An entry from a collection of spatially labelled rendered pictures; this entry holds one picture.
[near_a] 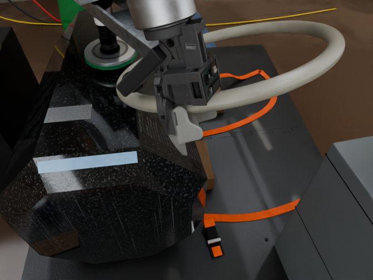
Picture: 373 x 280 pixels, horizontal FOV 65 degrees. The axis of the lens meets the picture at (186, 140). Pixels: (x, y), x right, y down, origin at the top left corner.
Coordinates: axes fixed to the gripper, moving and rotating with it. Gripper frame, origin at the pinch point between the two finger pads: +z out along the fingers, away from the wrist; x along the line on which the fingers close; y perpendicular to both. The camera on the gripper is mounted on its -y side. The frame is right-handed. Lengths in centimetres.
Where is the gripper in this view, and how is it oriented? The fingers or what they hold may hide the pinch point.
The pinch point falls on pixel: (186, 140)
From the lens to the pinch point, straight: 52.9
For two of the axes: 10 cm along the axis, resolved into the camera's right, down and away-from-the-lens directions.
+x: 4.1, -5.5, 7.3
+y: 8.8, 0.4, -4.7
